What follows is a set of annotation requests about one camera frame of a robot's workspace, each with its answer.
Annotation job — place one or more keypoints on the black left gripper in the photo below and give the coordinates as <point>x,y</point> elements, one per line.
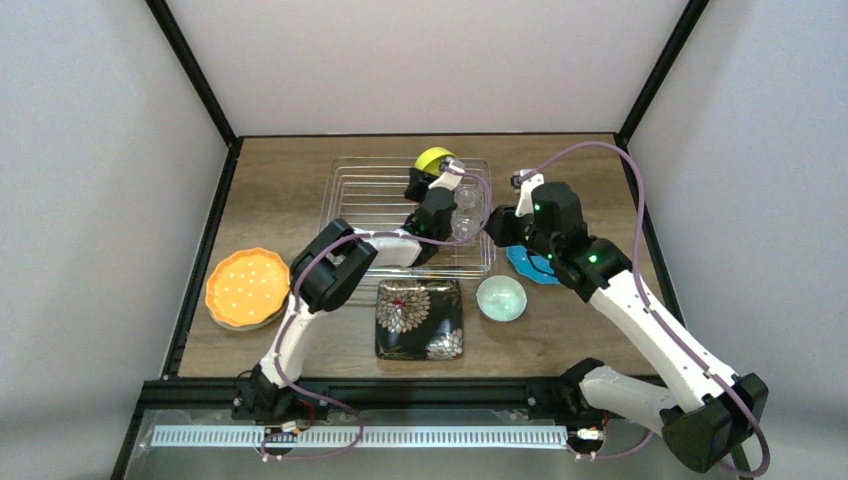
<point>419,187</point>

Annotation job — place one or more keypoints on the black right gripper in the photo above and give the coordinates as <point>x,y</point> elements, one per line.
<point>499,225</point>

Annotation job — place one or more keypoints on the yellow green bowl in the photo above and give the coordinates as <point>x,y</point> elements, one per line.
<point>430,160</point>

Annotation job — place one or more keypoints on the small clear plastic cup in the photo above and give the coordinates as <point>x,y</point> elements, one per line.
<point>468,217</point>

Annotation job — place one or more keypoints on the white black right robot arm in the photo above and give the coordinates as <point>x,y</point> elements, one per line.
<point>704,409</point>

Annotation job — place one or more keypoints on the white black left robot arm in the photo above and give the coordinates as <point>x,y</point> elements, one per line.
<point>330,268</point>

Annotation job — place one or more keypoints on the blue polka dot plate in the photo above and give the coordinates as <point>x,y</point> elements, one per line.
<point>533,267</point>

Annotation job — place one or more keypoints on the pale green glass bowl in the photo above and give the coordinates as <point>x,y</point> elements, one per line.
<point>501,298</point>

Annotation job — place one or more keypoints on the black floral square plate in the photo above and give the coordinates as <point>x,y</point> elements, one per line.
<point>419,320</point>

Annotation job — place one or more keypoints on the orange polka dot plate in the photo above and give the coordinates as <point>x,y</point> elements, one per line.
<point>248,289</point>

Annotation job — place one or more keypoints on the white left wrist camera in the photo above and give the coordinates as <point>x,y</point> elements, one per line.
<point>449,180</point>

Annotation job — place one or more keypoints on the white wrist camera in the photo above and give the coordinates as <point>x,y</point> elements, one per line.
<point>523,182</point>
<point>449,180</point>

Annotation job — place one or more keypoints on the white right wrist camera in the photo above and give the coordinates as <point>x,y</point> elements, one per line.
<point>523,182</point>

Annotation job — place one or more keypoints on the metal wire dish rack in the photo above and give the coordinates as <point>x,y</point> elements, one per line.
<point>368,193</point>

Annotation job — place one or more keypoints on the white slotted cable duct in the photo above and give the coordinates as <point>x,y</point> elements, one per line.
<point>331,437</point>

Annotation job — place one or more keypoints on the black aluminium frame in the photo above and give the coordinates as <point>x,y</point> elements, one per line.
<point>172,392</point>

